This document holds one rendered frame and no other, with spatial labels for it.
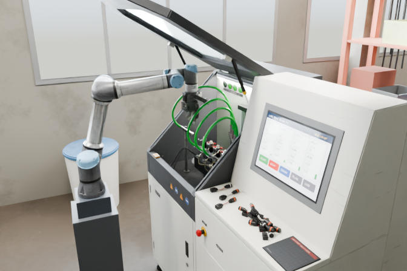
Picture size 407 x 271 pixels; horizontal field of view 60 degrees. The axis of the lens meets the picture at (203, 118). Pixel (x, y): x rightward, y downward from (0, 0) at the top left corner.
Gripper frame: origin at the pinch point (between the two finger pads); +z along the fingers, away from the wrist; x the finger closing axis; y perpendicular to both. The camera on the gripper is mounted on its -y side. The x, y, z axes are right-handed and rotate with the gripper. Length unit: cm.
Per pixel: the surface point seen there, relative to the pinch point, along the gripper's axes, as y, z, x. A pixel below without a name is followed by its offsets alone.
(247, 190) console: -3, 22, 50
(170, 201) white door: 19, 47, 3
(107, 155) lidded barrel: 27, 62, -118
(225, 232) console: 19, 30, 65
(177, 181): 19.3, 27.9, 14.3
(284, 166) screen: -8, 1, 70
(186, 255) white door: 19, 73, 23
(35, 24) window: 65, -51, -178
